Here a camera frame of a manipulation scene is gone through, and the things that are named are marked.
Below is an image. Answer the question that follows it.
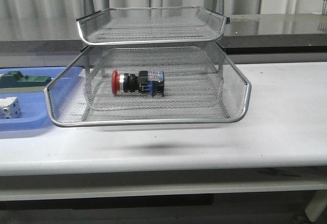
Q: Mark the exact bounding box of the grey metal rack frame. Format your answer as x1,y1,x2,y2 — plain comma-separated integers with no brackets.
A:
77,7,227,123

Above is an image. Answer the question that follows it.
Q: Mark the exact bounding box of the red emergency stop button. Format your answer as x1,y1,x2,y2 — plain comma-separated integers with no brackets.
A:
111,70,165,97

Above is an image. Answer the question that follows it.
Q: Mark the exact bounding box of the silver mesh bottom tray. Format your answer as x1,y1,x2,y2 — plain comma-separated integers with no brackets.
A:
84,66,222,111

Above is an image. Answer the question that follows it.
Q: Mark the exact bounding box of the green terminal block module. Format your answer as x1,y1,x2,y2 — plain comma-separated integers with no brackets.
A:
1,71,52,94

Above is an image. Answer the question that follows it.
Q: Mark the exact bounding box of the blue plastic tray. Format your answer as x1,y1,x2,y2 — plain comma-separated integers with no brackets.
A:
1,66,82,131

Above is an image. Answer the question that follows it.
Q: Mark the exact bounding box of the silver mesh tray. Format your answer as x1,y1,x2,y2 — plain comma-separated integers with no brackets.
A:
44,42,251,127
84,66,222,111
77,6,227,46

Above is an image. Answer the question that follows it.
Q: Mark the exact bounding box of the white table leg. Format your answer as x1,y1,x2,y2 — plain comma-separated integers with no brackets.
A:
305,190,327,222

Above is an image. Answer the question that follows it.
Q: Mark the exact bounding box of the dark steel back counter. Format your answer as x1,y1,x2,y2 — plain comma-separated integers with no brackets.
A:
1,14,326,54

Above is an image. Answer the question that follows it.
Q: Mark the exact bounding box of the silver mesh top tray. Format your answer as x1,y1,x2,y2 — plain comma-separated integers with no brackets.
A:
77,6,227,46

